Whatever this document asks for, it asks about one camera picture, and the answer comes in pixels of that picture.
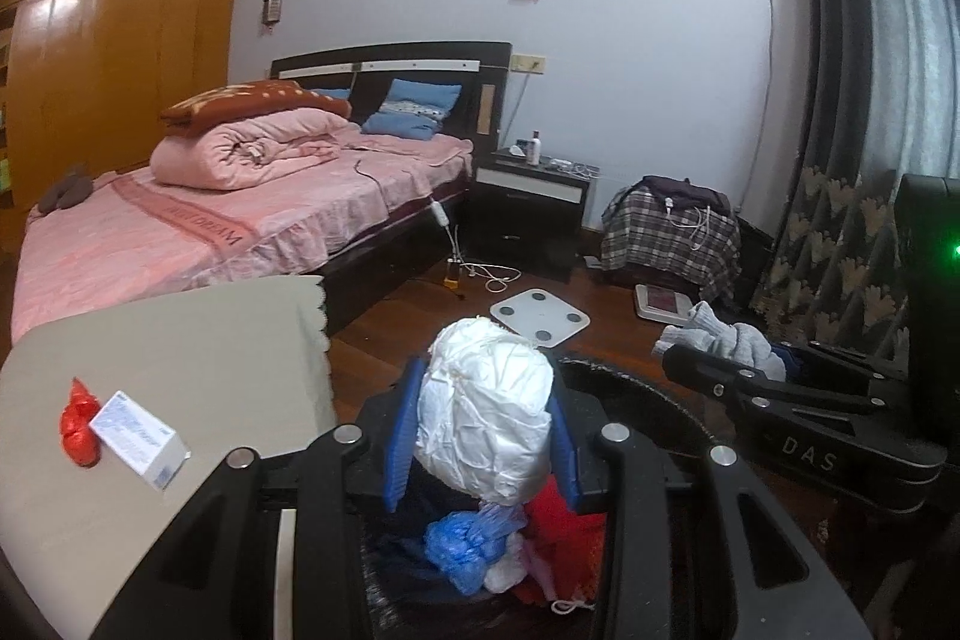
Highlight white plastic bag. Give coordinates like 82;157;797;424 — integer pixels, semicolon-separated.
415;317;555;507

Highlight small white floor scale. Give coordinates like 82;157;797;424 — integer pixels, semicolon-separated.
635;283;693;326

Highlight plaid covered chair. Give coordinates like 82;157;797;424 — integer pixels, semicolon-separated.
601;175;740;301

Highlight red plastic bag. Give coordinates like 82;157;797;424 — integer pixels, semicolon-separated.
59;378;101;468

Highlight blue plastic bag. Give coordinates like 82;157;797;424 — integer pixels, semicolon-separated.
425;503;527;596

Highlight black white nightstand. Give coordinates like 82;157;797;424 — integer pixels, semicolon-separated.
466;151;599;283

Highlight red mesh cloth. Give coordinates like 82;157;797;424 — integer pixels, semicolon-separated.
512;476;605;606

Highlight dark wooden headboard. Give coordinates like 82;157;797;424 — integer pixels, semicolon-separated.
270;41;512;154

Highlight blue pillow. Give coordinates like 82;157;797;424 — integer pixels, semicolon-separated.
361;80;462;142

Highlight wooden wardrobe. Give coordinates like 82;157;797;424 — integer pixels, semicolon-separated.
2;0;235;250

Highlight grey curtain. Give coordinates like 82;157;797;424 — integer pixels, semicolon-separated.
754;0;958;364

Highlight white bottle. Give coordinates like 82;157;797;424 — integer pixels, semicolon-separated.
526;130;542;166

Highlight white medicine box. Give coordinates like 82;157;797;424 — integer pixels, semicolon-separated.
91;390;190;491

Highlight red brown folded blanket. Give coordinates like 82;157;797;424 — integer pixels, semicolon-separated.
160;80;352;138

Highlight dark slippers on bed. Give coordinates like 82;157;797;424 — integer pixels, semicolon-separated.
37;167;94;216

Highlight wall switch panel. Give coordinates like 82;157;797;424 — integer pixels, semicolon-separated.
262;0;283;28

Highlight wall power outlet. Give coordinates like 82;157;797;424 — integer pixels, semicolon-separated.
509;53;547;74

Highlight white body scale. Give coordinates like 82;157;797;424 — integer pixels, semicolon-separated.
490;287;590;349

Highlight grey white cloth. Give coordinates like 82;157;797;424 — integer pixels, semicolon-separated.
651;301;788;381

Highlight white charger cable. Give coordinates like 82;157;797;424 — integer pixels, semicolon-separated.
428;198;524;296

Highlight beige tablecloth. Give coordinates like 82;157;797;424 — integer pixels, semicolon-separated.
2;276;337;638

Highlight rolled pink quilt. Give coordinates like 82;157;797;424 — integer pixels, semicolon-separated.
149;107;352;191

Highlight black lined trash bin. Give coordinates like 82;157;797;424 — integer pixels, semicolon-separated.
361;356;737;638

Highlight bed with pink sheet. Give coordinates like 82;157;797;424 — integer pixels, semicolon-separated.
11;127;473;338

